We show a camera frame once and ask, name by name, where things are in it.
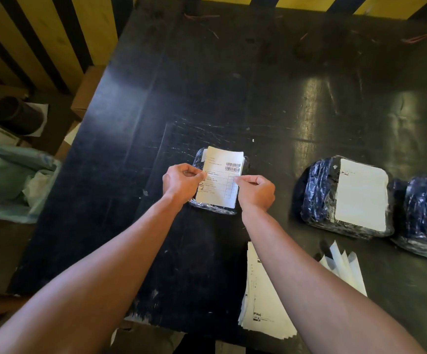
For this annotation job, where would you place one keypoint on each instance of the person's left hand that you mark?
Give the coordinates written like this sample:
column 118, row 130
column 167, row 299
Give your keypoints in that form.
column 179, row 183

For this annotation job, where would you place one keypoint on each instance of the black cylindrical container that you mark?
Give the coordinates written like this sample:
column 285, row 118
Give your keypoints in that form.
column 16, row 114

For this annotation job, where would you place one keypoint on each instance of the person's right hand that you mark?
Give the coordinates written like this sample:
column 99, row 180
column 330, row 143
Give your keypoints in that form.
column 256, row 194

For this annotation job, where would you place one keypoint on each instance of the black parcel with white label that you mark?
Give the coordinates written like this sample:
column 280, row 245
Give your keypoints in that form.
column 346, row 202

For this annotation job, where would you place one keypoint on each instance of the green plastic bag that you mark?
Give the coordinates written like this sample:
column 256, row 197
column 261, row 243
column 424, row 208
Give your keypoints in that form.
column 10, row 180

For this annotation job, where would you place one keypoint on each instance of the stack of white label sheets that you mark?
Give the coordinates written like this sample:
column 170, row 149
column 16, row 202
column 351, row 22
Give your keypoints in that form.
column 269, row 305

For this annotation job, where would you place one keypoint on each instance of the person's right thumb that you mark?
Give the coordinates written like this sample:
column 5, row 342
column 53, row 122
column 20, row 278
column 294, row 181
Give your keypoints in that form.
column 243, row 184

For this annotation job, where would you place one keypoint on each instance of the white paper sheet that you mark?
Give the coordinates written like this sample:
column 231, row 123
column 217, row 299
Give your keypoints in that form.
column 40, row 117

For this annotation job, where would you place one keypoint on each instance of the person's left forearm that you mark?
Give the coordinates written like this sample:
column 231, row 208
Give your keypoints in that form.
column 88, row 280

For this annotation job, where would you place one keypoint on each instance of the small black plastic-wrapped parcel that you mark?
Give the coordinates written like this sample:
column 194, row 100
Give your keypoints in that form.
column 213, row 208

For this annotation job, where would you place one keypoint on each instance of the white shipping label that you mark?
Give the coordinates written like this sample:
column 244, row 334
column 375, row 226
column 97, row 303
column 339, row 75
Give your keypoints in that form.
column 221, row 177

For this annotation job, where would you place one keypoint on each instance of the brown cardboard box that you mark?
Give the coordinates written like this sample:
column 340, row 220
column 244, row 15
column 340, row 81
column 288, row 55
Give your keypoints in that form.
column 86, row 92

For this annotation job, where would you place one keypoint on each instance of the person's left thumb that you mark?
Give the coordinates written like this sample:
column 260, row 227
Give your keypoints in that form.
column 198, row 178

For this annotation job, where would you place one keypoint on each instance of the person's right forearm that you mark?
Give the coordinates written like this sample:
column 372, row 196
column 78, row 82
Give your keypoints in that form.
column 320, row 291

